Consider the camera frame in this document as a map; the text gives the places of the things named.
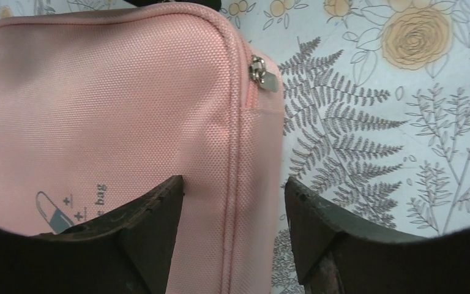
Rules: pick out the pink medicine kit case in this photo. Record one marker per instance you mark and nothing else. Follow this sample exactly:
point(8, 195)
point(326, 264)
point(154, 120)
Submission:
point(98, 108)

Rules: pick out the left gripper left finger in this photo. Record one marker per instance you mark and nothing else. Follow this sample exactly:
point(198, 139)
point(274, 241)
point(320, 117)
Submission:
point(127, 250)

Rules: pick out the floral table mat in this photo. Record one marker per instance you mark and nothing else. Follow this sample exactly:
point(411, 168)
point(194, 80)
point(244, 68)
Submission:
point(376, 106)

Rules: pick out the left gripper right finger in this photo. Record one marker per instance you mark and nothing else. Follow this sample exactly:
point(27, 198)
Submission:
point(336, 251)

